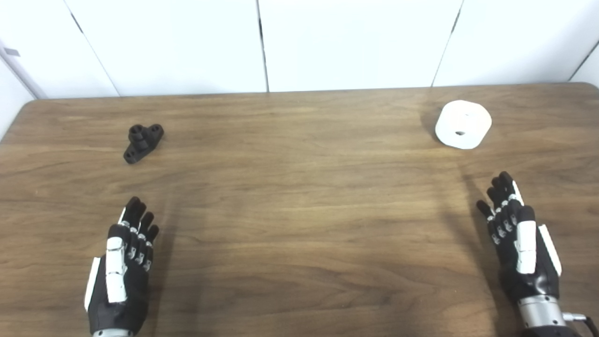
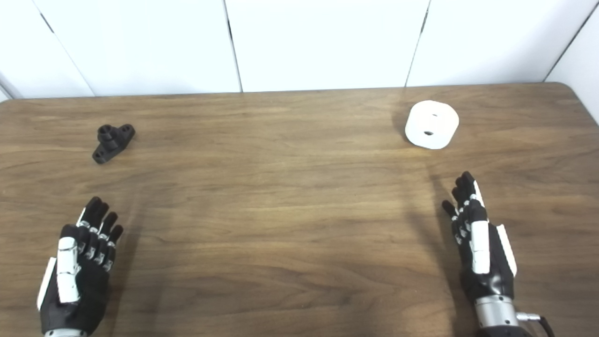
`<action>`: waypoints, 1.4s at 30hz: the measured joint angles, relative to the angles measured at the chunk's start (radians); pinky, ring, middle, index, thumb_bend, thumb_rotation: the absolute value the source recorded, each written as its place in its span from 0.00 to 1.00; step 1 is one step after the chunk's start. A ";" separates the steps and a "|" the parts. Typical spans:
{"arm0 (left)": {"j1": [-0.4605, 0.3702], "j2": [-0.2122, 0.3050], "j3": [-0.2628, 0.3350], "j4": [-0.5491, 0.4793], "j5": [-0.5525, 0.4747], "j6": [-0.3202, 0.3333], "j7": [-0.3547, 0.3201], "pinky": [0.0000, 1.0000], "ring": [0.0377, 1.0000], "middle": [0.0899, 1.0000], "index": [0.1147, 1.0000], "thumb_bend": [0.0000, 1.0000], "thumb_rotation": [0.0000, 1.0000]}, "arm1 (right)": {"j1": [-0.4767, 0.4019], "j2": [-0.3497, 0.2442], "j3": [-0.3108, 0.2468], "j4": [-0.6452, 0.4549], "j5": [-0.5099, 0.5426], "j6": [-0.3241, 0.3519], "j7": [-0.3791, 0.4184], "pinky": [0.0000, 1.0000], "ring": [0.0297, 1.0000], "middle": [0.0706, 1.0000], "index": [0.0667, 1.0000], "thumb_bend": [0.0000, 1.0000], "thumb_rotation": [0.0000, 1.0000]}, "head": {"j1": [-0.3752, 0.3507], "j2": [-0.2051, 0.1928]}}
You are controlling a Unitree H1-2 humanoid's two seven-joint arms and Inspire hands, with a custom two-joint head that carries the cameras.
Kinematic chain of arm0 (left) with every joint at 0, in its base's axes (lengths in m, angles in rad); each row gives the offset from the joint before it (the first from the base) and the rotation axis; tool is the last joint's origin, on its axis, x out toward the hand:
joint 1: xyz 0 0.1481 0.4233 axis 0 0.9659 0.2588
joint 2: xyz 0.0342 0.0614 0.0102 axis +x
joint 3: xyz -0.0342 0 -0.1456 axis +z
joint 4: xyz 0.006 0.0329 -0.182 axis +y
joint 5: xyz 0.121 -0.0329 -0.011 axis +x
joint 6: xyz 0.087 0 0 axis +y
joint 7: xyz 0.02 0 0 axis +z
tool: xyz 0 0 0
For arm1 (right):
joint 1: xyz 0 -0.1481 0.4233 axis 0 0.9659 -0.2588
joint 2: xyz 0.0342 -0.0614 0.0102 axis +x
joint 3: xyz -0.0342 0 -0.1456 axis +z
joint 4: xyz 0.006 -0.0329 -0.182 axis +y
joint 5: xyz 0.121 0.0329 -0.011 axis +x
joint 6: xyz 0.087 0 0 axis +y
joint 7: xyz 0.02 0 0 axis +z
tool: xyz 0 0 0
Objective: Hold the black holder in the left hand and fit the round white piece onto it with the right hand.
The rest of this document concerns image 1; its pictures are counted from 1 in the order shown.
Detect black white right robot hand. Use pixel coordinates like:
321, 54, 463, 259
476, 171, 562, 305

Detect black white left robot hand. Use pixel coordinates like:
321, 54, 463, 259
84, 197, 160, 335

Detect black plastic holder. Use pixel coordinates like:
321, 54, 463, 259
124, 124, 165, 164

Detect round white plastic piece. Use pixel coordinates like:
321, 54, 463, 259
435, 100, 493, 150

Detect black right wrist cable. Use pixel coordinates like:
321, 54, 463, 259
563, 312, 599, 337

